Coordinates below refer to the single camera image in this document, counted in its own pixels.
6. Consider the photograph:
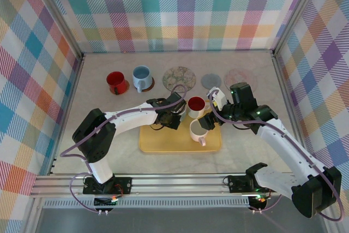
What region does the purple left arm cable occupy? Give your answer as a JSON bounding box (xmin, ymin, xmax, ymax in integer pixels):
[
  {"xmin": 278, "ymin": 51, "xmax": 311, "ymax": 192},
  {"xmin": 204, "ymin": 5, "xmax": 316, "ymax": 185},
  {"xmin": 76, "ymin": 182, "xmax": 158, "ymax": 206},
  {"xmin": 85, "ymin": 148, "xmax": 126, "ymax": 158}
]
[{"xmin": 60, "ymin": 84, "xmax": 189, "ymax": 214}]

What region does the aluminium mounting rail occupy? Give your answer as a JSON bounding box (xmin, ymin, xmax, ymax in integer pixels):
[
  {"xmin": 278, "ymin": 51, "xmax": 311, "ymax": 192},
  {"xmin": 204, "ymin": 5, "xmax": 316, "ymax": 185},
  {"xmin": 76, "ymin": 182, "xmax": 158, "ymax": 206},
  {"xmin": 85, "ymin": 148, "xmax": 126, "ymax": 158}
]
[{"xmin": 29, "ymin": 174, "xmax": 331, "ymax": 198}]

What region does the aluminium left frame post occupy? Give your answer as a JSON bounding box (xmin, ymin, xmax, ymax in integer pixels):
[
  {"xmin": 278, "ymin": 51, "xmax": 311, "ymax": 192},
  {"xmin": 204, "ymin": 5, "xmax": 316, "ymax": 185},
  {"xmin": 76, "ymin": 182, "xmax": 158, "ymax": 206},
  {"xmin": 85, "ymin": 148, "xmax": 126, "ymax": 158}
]
[{"xmin": 28, "ymin": 0, "xmax": 86, "ymax": 59}]

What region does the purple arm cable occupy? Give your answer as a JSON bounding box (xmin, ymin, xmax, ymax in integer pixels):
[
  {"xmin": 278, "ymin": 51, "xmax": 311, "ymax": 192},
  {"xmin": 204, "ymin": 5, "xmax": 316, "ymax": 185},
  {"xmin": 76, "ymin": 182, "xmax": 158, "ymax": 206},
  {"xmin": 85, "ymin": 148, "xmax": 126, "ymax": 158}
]
[
  {"xmin": 60, "ymin": 84, "xmax": 189, "ymax": 214},
  {"xmin": 207, "ymin": 91, "xmax": 344, "ymax": 222}
]

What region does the white mug red inside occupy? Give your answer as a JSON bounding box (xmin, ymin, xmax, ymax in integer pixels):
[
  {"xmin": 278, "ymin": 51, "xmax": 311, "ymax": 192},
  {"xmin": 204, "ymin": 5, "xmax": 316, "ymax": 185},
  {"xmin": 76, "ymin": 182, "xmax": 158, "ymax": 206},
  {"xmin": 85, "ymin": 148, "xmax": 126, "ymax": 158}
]
[{"xmin": 187, "ymin": 96, "xmax": 212, "ymax": 119}]

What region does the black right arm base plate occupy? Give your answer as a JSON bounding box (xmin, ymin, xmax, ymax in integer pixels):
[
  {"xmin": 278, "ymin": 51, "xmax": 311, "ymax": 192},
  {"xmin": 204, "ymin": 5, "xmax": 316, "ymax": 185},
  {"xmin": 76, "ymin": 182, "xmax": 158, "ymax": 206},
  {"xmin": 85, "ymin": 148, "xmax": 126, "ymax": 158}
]
[{"xmin": 227, "ymin": 174, "xmax": 279, "ymax": 194}]

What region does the aluminium frame post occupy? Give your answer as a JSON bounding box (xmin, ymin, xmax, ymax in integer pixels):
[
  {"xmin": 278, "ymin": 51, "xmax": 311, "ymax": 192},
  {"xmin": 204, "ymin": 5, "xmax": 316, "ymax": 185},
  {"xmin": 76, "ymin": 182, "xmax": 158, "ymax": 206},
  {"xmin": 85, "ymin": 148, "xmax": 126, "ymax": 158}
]
[
  {"xmin": 28, "ymin": 0, "xmax": 86, "ymax": 59},
  {"xmin": 272, "ymin": 0, "xmax": 327, "ymax": 56}
]

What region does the left controller board with LEDs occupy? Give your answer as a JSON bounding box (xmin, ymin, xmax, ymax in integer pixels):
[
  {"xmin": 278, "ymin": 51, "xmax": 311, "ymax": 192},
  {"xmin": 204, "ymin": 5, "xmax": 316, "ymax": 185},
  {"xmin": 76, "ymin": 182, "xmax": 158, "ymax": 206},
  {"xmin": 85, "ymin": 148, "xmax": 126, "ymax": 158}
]
[{"xmin": 93, "ymin": 195, "xmax": 120, "ymax": 208}]

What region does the red enamel mug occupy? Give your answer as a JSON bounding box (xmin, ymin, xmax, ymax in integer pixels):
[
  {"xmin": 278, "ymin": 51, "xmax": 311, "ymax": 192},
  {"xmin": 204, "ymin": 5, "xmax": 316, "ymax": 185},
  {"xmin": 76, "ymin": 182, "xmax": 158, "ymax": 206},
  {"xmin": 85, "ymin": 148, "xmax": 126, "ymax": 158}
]
[{"xmin": 106, "ymin": 71, "xmax": 128, "ymax": 95}]

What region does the dark brown round coaster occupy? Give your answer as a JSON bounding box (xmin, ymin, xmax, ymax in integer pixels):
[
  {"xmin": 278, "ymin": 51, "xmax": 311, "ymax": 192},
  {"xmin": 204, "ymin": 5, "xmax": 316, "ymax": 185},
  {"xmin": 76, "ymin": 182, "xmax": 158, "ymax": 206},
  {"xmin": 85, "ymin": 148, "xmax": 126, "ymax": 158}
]
[{"xmin": 141, "ymin": 76, "xmax": 155, "ymax": 92}]

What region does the pink unicorn round coaster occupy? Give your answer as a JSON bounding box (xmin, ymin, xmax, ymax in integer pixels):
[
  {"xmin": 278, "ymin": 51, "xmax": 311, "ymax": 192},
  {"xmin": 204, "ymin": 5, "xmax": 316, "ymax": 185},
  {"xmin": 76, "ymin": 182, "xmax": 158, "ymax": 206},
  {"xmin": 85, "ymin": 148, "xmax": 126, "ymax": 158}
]
[{"xmin": 224, "ymin": 68, "xmax": 258, "ymax": 94}]

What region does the aluminium right frame post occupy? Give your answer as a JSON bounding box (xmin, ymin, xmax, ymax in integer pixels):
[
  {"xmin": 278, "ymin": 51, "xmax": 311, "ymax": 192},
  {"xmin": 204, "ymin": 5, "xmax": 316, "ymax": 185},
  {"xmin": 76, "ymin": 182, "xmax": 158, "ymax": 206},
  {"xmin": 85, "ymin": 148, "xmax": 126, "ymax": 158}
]
[{"xmin": 272, "ymin": 0, "xmax": 327, "ymax": 56}]

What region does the controller board with leds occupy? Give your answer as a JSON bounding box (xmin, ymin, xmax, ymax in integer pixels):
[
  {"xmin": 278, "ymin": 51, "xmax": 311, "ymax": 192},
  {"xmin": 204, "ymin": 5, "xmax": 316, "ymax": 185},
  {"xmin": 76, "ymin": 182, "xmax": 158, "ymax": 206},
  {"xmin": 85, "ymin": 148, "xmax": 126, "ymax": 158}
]
[
  {"xmin": 93, "ymin": 195, "xmax": 120, "ymax": 208},
  {"xmin": 247, "ymin": 194, "xmax": 270, "ymax": 211}
]

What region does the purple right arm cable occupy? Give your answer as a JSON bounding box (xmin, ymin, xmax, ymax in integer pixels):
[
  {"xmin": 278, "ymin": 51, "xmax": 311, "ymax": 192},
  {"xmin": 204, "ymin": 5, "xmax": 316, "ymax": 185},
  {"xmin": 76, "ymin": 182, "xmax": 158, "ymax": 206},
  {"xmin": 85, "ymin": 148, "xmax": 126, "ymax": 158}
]
[{"xmin": 207, "ymin": 91, "xmax": 344, "ymax": 222}]

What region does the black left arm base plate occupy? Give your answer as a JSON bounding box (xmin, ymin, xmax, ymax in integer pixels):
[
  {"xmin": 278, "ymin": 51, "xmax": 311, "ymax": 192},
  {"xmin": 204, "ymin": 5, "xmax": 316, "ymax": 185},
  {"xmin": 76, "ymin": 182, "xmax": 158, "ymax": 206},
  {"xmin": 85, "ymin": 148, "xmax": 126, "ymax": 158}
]
[{"xmin": 82, "ymin": 177, "xmax": 134, "ymax": 196}]

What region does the pale pink mug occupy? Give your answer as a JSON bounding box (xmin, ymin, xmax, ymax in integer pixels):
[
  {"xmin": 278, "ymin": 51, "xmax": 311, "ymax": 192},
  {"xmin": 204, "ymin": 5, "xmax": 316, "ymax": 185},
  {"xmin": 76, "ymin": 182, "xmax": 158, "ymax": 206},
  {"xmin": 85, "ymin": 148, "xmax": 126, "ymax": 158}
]
[{"xmin": 189, "ymin": 119, "xmax": 209, "ymax": 147}]

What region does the large blue-grey mug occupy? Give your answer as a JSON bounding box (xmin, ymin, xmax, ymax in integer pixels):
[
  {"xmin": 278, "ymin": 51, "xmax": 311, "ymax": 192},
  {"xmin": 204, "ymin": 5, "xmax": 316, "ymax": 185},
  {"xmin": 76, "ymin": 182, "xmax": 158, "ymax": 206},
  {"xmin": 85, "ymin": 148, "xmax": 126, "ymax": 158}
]
[{"xmin": 132, "ymin": 65, "xmax": 153, "ymax": 93}]

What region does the right controller board with LEDs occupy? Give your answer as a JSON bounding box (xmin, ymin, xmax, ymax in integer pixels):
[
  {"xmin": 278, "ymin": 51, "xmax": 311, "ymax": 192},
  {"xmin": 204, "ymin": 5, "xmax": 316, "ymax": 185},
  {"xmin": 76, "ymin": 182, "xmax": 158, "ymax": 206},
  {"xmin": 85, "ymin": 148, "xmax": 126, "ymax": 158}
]
[{"xmin": 247, "ymin": 194, "xmax": 270, "ymax": 211}]

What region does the grey woven round coaster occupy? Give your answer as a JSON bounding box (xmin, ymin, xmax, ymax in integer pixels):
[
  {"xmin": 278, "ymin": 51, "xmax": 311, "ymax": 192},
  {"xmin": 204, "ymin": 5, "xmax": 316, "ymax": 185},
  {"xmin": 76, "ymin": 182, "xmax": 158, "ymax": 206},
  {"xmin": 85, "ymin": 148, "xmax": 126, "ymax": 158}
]
[{"xmin": 201, "ymin": 73, "xmax": 222, "ymax": 89}]

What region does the aluminium left side rail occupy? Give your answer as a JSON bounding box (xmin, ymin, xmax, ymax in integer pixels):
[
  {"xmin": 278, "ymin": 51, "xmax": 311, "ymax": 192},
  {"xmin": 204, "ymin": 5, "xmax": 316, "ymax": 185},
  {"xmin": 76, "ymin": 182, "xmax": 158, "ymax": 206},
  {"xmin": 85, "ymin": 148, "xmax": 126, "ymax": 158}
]
[{"xmin": 47, "ymin": 52, "xmax": 86, "ymax": 176}]

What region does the aluminium right side rail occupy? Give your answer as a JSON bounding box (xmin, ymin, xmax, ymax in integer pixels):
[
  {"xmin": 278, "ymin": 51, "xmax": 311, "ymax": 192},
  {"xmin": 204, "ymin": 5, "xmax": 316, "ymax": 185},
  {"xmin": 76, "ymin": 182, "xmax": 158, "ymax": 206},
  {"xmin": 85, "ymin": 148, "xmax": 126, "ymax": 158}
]
[{"xmin": 272, "ymin": 50, "xmax": 329, "ymax": 179}]

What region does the floral print round coaster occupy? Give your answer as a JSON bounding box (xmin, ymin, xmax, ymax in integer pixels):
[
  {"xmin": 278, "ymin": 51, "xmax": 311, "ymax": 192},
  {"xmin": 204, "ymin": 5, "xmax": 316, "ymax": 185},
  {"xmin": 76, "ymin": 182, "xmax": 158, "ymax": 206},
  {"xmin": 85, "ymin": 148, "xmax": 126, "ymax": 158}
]
[{"xmin": 162, "ymin": 66, "xmax": 197, "ymax": 92}]

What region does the yellow plastic tray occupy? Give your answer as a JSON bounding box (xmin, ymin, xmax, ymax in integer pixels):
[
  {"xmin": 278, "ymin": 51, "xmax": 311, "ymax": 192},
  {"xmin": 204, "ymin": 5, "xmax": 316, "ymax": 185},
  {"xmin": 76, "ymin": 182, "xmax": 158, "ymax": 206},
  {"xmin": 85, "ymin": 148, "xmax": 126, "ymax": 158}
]
[{"xmin": 138, "ymin": 99, "xmax": 223, "ymax": 154}]

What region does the grey slotted cable duct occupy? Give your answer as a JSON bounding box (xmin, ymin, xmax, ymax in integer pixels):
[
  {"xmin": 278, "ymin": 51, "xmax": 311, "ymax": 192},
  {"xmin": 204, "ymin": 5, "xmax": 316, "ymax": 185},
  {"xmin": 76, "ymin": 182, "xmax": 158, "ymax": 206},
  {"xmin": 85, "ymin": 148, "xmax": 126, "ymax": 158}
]
[{"xmin": 43, "ymin": 199, "xmax": 252, "ymax": 210}]

